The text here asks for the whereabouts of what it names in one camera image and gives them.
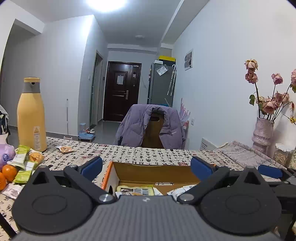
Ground silver gold snack bag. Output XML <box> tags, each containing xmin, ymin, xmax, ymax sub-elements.
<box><xmin>115</xmin><ymin>185</ymin><xmax>155</xmax><ymax>197</ymax></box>

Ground small orange snack packet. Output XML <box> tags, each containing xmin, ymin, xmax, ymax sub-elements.
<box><xmin>57</xmin><ymin>146</ymin><xmax>75</xmax><ymax>154</ymax></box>

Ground pink ribbed flower vase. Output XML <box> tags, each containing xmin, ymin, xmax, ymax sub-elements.
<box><xmin>252</xmin><ymin>118</ymin><xmax>274</xmax><ymax>154</ymax></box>

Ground orange cardboard snack box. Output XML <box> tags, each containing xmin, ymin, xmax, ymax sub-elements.
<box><xmin>101</xmin><ymin>162</ymin><xmax>200</xmax><ymax>198</ymax></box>

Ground blue pet water feeder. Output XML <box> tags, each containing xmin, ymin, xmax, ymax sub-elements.
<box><xmin>78</xmin><ymin>123</ymin><xmax>95</xmax><ymax>142</ymax></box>

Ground orange cracker packet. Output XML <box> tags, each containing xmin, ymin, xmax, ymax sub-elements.
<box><xmin>28</xmin><ymin>149</ymin><xmax>45</xmax><ymax>164</ymax></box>

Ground green snack packet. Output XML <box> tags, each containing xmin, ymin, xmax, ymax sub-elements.
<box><xmin>13</xmin><ymin>161</ymin><xmax>39</xmax><ymax>184</ymax></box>
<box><xmin>10</xmin><ymin>145</ymin><xmax>30</xmax><ymax>169</ymax></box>

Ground dried pink roses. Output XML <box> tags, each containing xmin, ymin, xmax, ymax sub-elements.
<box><xmin>244</xmin><ymin>58</ymin><xmax>296</xmax><ymax>126</ymax></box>

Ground purple jacket on chair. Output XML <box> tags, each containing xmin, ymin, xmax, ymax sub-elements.
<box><xmin>114</xmin><ymin>104</ymin><xmax>186</xmax><ymax>149</ymax></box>

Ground wooden chair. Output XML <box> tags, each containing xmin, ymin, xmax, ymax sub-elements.
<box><xmin>141</xmin><ymin>113</ymin><xmax>164</xmax><ymax>149</ymax></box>

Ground white red snack packet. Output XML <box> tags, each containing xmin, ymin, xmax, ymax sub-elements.
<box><xmin>1</xmin><ymin>183</ymin><xmax>23</xmax><ymax>200</ymax></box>

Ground yellow thermos bottle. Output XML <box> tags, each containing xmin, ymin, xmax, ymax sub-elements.
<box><xmin>17</xmin><ymin>77</ymin><xmax>47</xmax><ymax>152</ymax></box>

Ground orange mandarin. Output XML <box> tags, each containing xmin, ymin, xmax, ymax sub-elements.
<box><xmin>1</xmin><ymin>164</ymin><xmax>18</xmax><ymax>182</ymax></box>
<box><xmin>0</xmin><ymin>173</ymin><xmax>7</xmax><ymax>191</ymax></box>

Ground purple tissue pack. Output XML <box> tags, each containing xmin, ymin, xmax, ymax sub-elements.
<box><xmin>0</xmin><ymin>133</ymin><xmax>16</xmax><ymax>170</ymax></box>

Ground dark brown entrance door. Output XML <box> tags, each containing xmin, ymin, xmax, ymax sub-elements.
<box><xmin>103</xmin><ymin>61</ymin><xmax>142</xmax><ymax>121</ymax></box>

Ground grey refrigerator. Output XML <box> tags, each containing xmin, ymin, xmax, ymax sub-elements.
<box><xmin>147</xmin><ymin>61</ymin><xmax>177</xmax><ymax>107</ymax></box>

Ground yellow box on refrigerator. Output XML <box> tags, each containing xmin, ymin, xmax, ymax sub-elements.
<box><xmin>159</xmin><ymin>55</ymin><xmax>176</xmax><ymax>62</ymax></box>

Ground wall picture frame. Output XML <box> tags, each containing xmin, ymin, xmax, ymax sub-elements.
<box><xmin>184</xmin><ymin>49</ymin><xmax>193</xmax><ymax>71</ymax></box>

